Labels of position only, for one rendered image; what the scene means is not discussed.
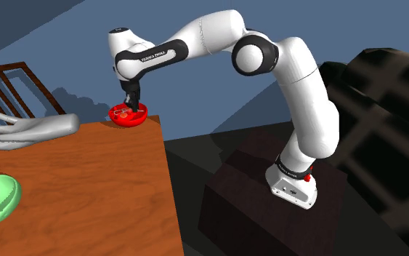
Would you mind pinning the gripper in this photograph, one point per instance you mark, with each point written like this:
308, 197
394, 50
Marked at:
132, 88

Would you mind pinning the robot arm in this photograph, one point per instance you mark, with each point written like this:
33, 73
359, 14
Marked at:
307, 106

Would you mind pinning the red bowl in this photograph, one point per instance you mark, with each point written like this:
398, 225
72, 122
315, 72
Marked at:
128, 121

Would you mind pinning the brown wooden chair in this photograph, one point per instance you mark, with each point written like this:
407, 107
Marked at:
37, 85

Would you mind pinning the grey hand sculpture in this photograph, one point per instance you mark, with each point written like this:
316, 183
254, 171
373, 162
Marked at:
44, 126

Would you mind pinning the brown wooden table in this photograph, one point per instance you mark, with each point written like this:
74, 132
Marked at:
94, 184

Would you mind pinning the dark robot stand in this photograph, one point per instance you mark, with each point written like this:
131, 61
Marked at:
246, 198

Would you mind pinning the dark sofa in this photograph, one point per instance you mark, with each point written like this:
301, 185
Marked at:
384, 117

